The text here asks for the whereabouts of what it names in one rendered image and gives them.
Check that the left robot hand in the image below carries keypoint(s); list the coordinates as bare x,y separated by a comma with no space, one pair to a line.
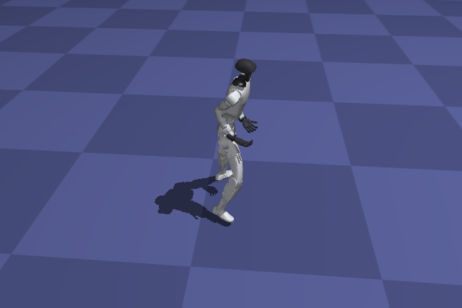
247,124

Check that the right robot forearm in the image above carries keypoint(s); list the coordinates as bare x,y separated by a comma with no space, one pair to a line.
224,123

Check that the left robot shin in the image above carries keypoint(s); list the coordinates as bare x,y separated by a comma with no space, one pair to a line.
222,163

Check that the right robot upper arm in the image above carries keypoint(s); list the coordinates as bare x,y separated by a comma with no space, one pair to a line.
230,100

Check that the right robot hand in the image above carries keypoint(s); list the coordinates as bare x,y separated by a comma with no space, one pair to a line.
239,140

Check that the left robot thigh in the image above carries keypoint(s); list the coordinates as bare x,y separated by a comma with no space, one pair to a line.
222,152

